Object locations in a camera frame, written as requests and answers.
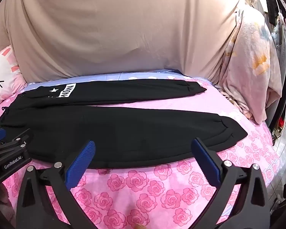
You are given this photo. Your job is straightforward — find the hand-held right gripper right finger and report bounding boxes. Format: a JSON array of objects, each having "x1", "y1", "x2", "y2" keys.
[{"x1": 191, "y1": 137, "x2": 271, "y2": 229}]

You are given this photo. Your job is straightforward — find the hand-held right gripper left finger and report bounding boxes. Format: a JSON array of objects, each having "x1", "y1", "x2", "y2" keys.
[{"x1": 15, "y1": 140, "x2": 96, "y2": 229}]

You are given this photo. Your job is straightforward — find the black pants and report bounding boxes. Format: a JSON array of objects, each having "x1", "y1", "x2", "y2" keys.
[{"x1": 0, "y1": 78, "x2": 248, "y2": 170}]

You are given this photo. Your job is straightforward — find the pink rose print bed sheet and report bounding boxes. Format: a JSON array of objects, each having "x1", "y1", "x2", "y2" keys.
[{"x1": 0, "y1": 69, "x2": 282, "y2": 229}]

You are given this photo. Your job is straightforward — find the pink bunny pillow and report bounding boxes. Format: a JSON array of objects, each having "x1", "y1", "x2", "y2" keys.
[{"x1": 0, "y1": 45, "x2": 28, "y2": 112}]

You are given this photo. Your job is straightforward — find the pale floral blanket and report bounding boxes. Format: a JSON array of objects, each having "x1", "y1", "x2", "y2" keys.
[{"x1": 217, "y1": 7, "x2": 283, "y2": 124}]

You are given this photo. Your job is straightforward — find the beige cloth cover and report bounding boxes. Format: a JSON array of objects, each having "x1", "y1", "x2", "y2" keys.
[{"x1": 0, "y1": 0, "x2": 251, "y2": 87}]

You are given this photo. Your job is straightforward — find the hanging clothes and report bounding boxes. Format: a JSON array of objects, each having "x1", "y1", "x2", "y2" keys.
[{"x1": 243, "y1": 0, "x2": 286, "y2": 134}]

